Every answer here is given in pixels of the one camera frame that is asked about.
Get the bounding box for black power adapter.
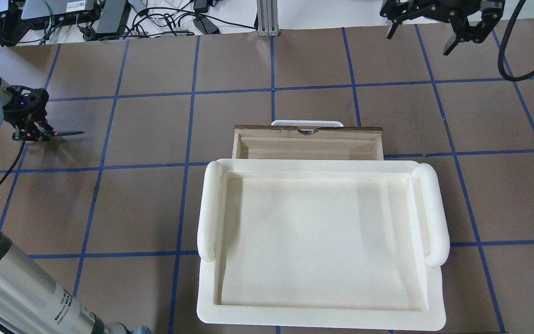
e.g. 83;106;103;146
95;0;131;39

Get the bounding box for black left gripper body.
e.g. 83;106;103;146
3;85;50;130

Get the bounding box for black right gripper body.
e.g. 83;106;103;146
380;0;505;24

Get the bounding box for orange grey scissors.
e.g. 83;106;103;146
39;131;85;141

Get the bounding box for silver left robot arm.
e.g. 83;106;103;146
0;76;151;334

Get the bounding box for aluminium frame post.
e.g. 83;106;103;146
256;0;280;37

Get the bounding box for wooden drawer with white handle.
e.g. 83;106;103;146
232;120;384;161

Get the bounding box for white plastic tray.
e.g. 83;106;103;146
197;159;451;331

